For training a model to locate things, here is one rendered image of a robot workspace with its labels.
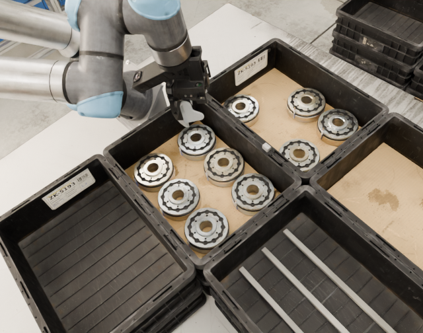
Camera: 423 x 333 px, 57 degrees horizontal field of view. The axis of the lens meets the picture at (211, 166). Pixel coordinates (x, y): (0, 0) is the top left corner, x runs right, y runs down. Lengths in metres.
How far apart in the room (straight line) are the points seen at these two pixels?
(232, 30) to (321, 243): 0.98
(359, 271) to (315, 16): 2.20
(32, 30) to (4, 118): 1.74
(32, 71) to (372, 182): 0.78
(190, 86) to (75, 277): 0.51
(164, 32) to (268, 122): 0.52
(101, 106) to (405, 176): 0.73
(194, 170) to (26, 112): 1.79
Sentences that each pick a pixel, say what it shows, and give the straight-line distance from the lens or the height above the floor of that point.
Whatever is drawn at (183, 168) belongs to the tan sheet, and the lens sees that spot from 1.04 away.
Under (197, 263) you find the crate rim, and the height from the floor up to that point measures 0.93.
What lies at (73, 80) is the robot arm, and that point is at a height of 1.24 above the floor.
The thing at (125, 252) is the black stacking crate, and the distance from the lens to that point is 0.97.
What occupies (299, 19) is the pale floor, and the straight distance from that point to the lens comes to 2.87.
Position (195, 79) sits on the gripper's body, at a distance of 0.79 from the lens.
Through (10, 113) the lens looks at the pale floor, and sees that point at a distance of 2.73.
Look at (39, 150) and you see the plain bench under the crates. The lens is 1.41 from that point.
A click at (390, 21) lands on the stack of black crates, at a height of 0.49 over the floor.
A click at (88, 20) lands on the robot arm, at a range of 0.71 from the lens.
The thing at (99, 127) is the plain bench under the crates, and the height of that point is 0.70.
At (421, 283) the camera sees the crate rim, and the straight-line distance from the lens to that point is 0.84.
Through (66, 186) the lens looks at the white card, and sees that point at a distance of 1.01.
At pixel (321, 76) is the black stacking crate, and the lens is 1.13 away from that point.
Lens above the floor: 1.68
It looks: 55 degrees down
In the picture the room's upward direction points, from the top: 11 degrees counter-clockwise
